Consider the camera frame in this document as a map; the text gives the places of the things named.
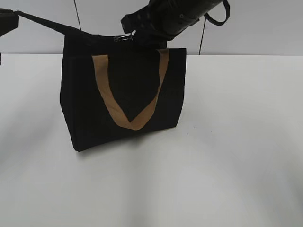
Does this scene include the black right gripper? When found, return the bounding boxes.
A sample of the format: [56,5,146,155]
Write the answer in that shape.
[121,3,175,47]

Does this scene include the silver zipper pull with ring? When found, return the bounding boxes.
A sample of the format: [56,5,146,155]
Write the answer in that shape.
[113,30,136,42]

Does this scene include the black tote bag tan handles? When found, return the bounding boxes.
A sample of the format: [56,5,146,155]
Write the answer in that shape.
[17,11,187,151]

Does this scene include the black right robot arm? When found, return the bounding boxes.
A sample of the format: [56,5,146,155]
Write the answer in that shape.
[115,0,230,49]

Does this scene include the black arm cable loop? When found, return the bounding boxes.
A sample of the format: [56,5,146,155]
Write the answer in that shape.
[206,0,231,26]

